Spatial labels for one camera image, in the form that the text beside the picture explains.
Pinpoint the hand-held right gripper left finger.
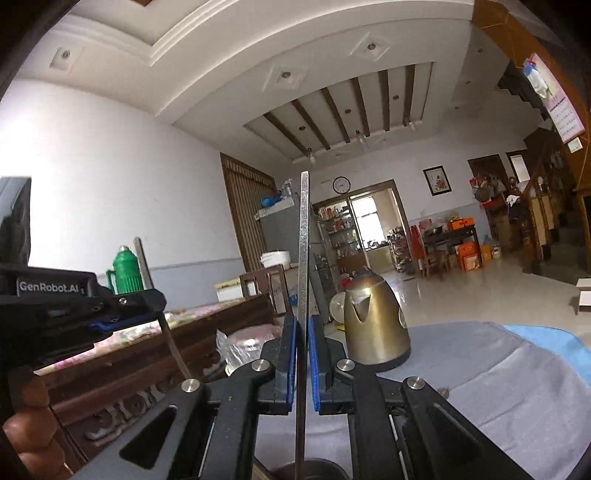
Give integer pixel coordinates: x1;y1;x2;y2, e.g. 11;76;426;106
69;315;297;480

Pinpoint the grey metal utensil holder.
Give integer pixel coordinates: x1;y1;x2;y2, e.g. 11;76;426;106
268;458;352;480

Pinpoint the gold electric kettle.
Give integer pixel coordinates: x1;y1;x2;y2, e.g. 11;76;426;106
344;267;411;366

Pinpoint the white rice cooker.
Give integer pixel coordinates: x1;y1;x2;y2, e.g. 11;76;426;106
260;250;291;271

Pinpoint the wooden slatted panel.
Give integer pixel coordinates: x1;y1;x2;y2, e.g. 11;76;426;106
221;154;278;273

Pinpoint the glass display cabinet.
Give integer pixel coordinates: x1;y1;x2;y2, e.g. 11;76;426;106
316;200;365;278

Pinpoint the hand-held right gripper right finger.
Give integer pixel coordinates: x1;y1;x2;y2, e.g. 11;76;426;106
308;315;536;480

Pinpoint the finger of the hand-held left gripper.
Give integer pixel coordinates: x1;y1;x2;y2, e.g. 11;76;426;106
89;318;141;334
98;289;168;320

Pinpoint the wooden chair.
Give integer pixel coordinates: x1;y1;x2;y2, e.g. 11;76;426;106
240;264;296;319

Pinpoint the white stool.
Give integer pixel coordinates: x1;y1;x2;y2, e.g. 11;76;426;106
575;279;591;315

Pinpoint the person's left hand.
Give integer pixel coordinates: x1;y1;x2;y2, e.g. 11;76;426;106
1;375;74;480

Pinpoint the dark wooden table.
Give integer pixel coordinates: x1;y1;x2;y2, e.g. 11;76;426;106
422;226;478;278

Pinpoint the grey tablecloth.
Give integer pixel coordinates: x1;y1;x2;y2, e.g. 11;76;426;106
252;320;591;480

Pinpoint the white foam box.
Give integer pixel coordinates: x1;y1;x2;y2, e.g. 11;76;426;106
215;277;257;303

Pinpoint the dark metal chopstick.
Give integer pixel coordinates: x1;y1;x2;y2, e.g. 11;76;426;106
133;237;192;381

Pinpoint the green thermos jug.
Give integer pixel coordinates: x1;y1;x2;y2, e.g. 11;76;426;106
106;246;146;296

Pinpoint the blue cloth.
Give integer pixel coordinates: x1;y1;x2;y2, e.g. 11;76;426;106
503;324;591;370

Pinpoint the silver metal chopstick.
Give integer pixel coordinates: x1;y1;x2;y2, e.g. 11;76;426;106
294;171;311;480

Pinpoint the clear plastic bag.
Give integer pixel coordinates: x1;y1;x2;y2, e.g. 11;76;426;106
216;325;282;377

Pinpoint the framed wall picture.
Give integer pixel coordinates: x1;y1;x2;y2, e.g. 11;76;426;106
423;166;452;197

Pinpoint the grey refrigerator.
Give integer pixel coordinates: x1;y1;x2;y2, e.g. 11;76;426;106
260;203;326;278

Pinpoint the pink wall calendar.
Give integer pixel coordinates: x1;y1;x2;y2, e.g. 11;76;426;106
524;53;586;144

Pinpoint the wooden staircase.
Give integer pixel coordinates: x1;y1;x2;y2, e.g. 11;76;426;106
499;60;591;278

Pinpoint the orange carton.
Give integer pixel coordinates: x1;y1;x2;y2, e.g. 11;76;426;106
457;242;483;273

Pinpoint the carved dark wooden bench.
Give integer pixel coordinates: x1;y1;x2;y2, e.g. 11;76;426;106
34;293;278;467

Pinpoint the wooden door frame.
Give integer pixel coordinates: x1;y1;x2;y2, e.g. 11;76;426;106
348;180;409;274

